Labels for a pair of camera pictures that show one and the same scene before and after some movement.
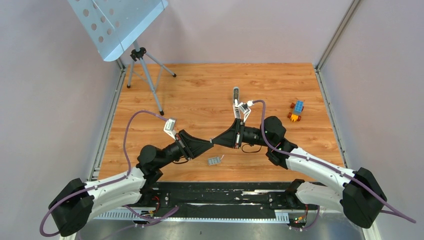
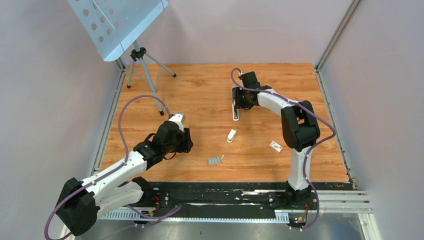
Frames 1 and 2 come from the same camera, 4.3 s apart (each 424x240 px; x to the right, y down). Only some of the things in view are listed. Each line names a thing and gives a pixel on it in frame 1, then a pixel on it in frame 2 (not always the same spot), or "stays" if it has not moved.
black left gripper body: (185, 146) to (182, 141)
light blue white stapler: (236, 101) stays
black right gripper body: (239, 128) to (241, 99)
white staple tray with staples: (214, 160) stays
